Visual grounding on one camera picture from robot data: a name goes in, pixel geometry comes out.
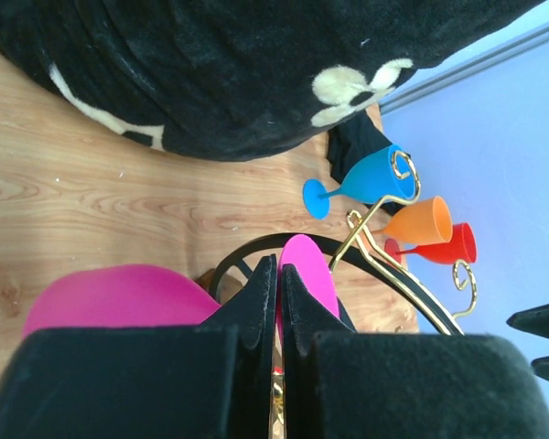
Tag red wine glass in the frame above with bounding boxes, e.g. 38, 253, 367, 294
383, 222, 478, 265

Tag orange wine glass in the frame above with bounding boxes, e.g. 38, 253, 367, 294
371, 196, 453, 245

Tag blue wine glass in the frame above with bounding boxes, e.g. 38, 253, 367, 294
302, 145, 416, 220

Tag pink wine glass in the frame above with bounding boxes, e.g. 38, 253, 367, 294
22, 233, 343, 337

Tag black floral pillow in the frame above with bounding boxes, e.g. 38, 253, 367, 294
0, 1, 534, 162

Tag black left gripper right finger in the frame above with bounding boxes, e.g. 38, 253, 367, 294
281, 265, 549, 438

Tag black folded cloth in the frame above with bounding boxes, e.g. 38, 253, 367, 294
327, 112, 393, 184

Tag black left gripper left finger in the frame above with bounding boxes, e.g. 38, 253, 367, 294
0, 254, 279, 439

